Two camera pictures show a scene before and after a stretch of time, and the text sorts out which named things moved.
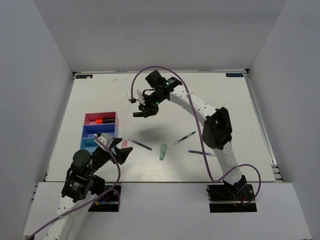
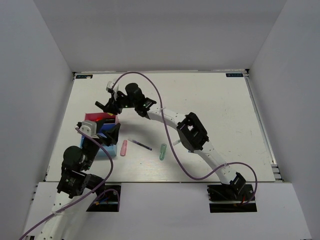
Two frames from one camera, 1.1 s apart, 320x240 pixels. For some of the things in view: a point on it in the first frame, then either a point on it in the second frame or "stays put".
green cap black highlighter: x=109 y=120 stays put
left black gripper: x=122 y=153 -> x=112 y=136
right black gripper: x=148 y=110 -> x=113 y=107
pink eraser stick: x=125 y=144 stays put
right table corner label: x=234 y=75 stays put
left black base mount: x=109 y=202 stays put
